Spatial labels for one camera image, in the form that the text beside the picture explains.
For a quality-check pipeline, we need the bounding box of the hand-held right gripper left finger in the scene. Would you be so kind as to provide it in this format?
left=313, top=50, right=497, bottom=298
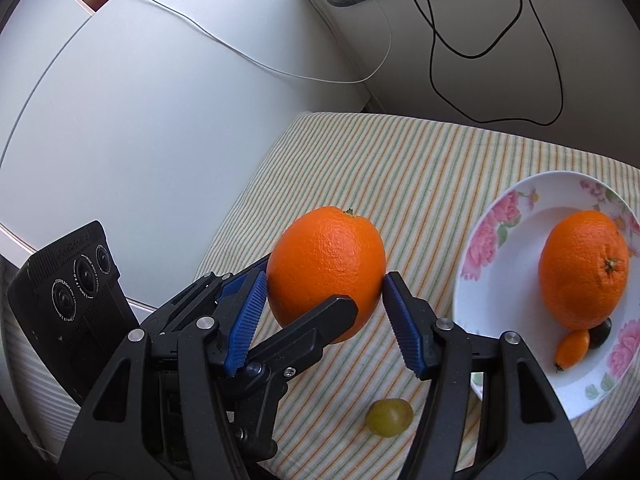
left=57, top=268, right=270, bottom=480

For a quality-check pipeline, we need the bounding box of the dark grape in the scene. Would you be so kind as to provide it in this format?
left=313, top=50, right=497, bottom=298
left=586, top=317, right=614, bottom=350

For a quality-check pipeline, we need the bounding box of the floral white plate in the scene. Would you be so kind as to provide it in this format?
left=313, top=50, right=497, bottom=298
left=452, top=170, right=640, bottom=421

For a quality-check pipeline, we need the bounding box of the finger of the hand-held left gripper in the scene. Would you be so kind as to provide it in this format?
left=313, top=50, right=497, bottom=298
left=231, top=296, right=360, bottom=462
left=149, top=272, right=252, bottom=334

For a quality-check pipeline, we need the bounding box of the striped tablecloth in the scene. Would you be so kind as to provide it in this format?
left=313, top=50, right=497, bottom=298
left=196, top=111, right=640, bottom=480

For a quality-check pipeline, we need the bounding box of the green grape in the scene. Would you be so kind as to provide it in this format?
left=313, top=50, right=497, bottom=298
left=364, top=398, right=415, bottom=438

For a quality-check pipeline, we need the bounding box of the white cable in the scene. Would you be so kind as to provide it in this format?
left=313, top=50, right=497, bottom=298
left=99, top=0, right=394, bottom=85

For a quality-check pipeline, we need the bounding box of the orange cherry tomato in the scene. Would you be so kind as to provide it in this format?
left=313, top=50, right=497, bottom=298
left=553, top=329, right=591, bottom=372

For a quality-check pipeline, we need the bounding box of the round orange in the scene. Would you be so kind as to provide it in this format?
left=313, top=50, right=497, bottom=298
left=538, top=210, right=630, bottom=331

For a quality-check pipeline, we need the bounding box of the oval orange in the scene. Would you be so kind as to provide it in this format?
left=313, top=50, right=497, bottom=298
left=266, top=206, right=387, bottom=345

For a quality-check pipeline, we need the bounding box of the black cable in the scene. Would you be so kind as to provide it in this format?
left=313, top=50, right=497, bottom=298
left=408, top=0, right=565, bottom=126

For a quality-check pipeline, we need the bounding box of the white cabinet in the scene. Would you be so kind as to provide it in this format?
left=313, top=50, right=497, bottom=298
left=0, top=0, right=372, bottom=312

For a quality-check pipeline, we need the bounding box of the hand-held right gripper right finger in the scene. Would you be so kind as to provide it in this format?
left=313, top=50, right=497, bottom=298
left=382, top=271, right=589, bottom=480

